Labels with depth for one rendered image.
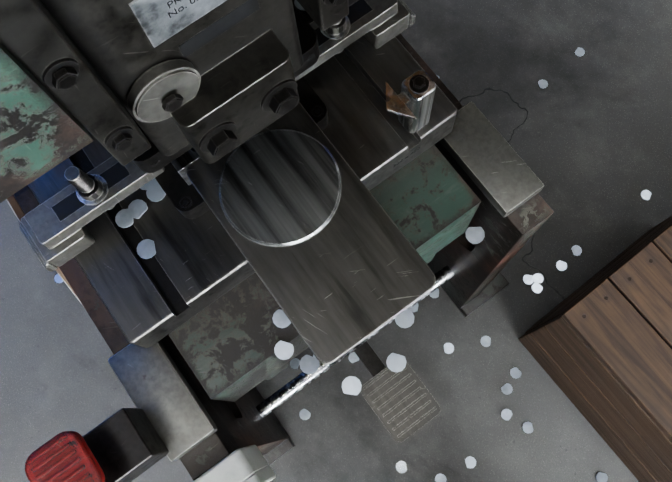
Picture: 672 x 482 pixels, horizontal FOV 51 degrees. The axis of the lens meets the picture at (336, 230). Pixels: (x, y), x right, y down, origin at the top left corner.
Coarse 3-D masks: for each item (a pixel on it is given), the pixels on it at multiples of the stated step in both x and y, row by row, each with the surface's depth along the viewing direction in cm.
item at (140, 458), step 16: (112, 416) 74; (128, 416) 74; (144, 416) 79; (96, 432) 73; (112, 432) 73; (128, 432) 73; (144, 432) 75; (96, 448) 73; (112, 448) 73; (128, 448) 73; (144, 448) 73; (160, 448) 76; (112, 464) 72; (128, 464) 72; (144, 464) 74; (112, 480) 72; (128, 480) 76
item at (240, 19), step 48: (48, 0) 38; (96, 0) 40; (144, 0) 42; (192, 0) 45; (240, 0) 49; (288, 0) 52; (96, 48) 43; (144, 48) 46; (192, 48) 50; (240, 48) 54; (288, 48) 58; (144, 96) 49; (192, 96) 52; (240, 96) 53; (288, 96) 56; (192, 144) 56; (240, 144) 60
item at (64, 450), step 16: (64, 432) 68; (48, 448) 68; (64, 448) 67; (80, 448) 68; (32, 464) 67; (48, 464) 67; (64, 464) 67; (80, 464) 67; (96, 464) 68; (32, 480) 67; (48, 480) 67; (64, 480) 67; (80, 480) 67; (96, 480) 67
